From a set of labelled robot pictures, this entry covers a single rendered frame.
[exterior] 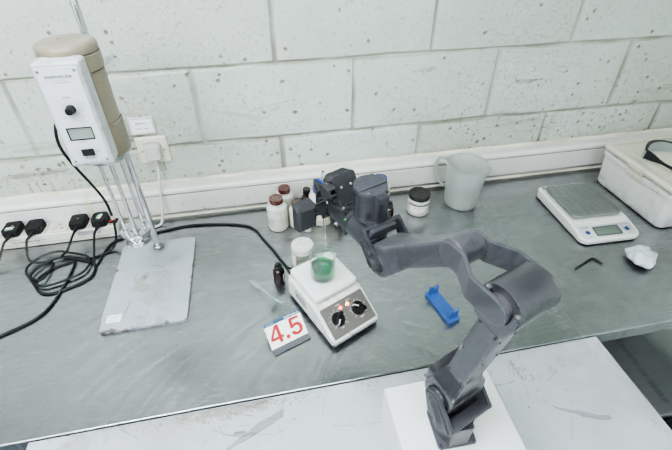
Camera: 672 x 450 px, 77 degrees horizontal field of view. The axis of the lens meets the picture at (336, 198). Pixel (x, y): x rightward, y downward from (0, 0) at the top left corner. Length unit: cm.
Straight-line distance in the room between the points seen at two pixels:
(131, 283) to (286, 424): 56
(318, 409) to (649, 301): 86
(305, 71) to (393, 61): 26
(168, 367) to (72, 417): 19
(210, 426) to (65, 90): 67
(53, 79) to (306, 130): 69
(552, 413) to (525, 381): 7
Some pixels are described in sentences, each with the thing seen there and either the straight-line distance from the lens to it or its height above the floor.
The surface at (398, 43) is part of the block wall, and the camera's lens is 126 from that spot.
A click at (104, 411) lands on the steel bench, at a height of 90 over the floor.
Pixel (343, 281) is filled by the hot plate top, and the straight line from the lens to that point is 101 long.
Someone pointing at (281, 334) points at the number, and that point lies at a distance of 101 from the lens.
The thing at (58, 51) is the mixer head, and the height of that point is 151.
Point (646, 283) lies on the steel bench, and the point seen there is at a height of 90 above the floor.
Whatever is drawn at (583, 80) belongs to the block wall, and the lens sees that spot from 163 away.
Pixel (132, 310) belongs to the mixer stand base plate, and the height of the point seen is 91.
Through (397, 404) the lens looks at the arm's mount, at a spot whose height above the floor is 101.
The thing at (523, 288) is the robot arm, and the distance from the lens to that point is 49.
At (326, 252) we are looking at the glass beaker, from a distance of 100.
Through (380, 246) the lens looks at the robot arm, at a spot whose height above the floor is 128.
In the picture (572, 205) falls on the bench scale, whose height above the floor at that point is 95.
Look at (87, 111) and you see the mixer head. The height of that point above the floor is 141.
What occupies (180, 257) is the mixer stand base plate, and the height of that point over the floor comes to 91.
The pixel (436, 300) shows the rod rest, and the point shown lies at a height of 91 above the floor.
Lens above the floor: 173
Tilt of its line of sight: 37 degrees down
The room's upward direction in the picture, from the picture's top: straight up
